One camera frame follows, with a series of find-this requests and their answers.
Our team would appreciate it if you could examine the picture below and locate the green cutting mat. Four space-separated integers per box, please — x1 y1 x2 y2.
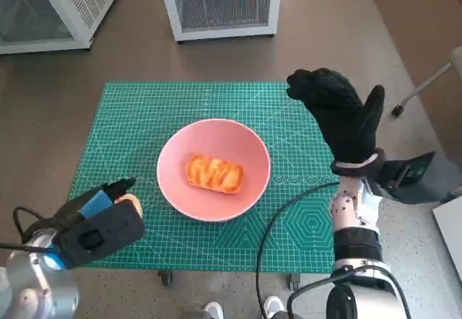
67 82 342 274

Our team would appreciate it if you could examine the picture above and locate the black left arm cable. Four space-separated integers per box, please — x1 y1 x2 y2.
0 242 50 254
12 206 57 242

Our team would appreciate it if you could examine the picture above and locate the white board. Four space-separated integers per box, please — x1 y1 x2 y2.
432 199 462 273

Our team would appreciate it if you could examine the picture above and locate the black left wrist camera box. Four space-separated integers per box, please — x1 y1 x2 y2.
53 200 147 270

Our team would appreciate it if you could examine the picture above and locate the looped black right arm cable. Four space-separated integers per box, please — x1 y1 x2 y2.
287 264 412 319

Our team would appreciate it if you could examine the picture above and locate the round bread bun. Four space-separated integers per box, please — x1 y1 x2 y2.
115 194 144 222

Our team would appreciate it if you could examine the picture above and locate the white wire mesh cabinet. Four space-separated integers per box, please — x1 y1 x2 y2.
157 0 284 44

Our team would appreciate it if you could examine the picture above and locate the orange braided bread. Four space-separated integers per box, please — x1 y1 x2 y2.
185 153 245 194

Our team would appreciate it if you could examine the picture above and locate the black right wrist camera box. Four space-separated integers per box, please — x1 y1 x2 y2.
375 151 436 204

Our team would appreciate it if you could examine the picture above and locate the pink bowl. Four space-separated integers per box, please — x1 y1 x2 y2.
156 118 272 222

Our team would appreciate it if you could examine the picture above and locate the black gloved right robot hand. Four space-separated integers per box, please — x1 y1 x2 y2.
286 67 385 164

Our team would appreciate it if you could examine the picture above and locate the white robot right foot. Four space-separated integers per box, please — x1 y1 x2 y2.
263 295 285 319

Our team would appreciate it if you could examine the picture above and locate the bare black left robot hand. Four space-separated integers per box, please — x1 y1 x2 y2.
53 177 138 232

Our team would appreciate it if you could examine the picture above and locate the grey chair base leg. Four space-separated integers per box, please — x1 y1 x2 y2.
392 46 462 118

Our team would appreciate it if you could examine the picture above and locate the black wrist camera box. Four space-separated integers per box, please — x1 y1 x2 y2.
53 200 147 270
375 151 436 204

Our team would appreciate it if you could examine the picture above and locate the white robot left foot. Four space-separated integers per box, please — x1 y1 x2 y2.
204 300 225 319

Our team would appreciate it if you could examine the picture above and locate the long black right arm cable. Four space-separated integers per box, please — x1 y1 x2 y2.
255 181 341 319

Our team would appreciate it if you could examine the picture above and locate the white perforated mesh cabinet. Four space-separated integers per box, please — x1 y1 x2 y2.
0 0 123 56

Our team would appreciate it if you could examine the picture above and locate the white robot foot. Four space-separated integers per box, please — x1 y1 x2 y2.
204 300 225 319
263 295 285 319

